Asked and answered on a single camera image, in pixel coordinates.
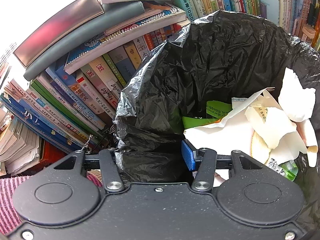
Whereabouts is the black trash bag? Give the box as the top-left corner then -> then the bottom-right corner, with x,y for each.
112,10 -> 320,235

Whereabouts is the torn white orange cardboard box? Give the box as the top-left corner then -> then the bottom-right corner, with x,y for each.
184,88 -> 318,172

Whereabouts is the small white plastic jar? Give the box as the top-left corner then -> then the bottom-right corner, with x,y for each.
301,24 -> 316,45

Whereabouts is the green clear snack bag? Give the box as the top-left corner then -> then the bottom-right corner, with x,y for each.
182,98 -> 298,181

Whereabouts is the white tissue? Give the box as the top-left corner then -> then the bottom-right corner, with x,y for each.
278,68 -> 316,122

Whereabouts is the left row of books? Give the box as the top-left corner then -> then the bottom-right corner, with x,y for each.
0,22 -> 190,176

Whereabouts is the torn white paper piece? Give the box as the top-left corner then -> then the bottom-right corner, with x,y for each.
245,106 -> 297,149

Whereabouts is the stack of flat books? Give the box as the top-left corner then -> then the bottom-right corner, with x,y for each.
12,0 -> 188,82

